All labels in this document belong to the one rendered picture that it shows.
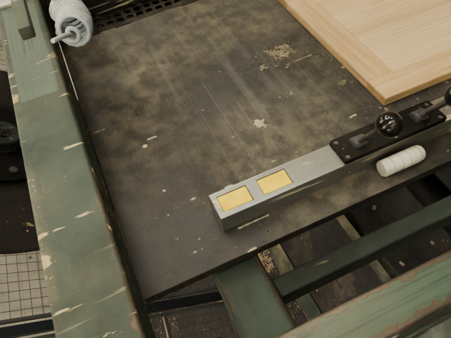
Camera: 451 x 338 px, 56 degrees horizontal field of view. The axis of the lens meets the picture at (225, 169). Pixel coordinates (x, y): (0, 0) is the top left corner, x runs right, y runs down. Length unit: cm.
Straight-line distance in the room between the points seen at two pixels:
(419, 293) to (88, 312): 41
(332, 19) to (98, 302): 78
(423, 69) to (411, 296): 49
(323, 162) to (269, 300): 23
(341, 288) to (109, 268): 219
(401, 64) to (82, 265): 70
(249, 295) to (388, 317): 21
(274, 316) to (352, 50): 57
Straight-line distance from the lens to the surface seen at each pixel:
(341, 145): 73
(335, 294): 272
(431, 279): 63
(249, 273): 69
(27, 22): 73
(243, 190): 68
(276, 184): 68
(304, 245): 283
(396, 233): 77
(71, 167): 70
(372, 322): 59
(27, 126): 80
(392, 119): 63
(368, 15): 107
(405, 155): 76
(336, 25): 103
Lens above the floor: 207
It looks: 37 degrees down
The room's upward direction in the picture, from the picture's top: 87 degrees counter-clockwise
